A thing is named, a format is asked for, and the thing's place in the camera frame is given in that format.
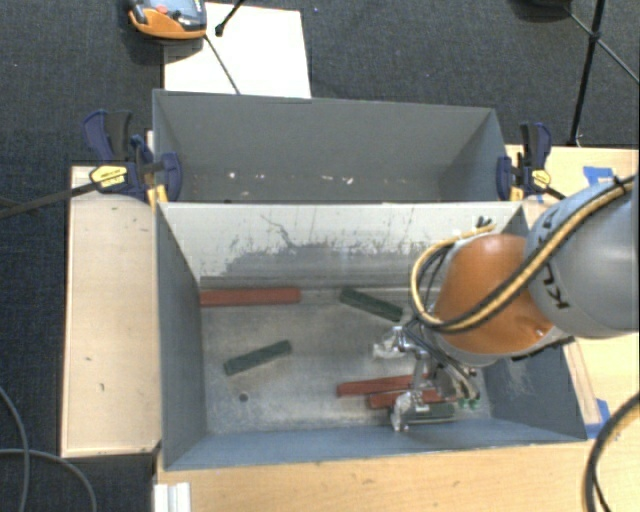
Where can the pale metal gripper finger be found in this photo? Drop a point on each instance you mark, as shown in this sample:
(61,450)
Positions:
(389,344)
(402,410)

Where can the red-brown flat block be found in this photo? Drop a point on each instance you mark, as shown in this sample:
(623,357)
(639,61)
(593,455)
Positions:
(372,386)
(382,400)
(250,297)

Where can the dark green flat block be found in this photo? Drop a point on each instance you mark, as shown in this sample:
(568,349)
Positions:
(257,357)
(437,412)
(371,304)

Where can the grey metal bin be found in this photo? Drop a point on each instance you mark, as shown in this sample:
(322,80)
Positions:
(310,345)

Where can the pale wood board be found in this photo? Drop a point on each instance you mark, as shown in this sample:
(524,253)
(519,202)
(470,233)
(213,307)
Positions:
(110,325)

